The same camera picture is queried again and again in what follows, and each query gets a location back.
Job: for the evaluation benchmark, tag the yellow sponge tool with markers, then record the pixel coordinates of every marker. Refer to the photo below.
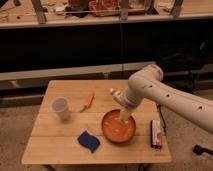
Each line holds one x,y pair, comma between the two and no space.
125,113

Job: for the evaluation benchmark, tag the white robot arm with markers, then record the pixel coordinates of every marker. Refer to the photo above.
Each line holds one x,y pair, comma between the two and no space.
147,83

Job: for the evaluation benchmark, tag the white lying bottle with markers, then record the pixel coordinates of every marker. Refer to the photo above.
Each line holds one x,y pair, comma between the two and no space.
116,95

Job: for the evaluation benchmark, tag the orange toy carrot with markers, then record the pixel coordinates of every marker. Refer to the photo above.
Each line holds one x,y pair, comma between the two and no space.
88,101

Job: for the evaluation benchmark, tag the wooden table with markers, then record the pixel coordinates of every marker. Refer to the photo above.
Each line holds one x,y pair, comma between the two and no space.
68,127

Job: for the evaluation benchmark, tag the orange round plate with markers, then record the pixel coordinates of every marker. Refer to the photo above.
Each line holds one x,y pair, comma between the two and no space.
116,131

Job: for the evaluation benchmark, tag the translucent plastic cup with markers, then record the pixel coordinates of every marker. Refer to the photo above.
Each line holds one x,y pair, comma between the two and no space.
60,106

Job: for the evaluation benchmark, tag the blue folded cloth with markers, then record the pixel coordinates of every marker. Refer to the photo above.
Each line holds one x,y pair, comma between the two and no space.
88,141

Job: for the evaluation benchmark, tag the black object on floor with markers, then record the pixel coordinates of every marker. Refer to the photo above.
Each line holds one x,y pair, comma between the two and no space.
200,150

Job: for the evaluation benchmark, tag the wooden workbench shelf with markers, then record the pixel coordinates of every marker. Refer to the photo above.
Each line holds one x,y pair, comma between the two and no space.
50,13

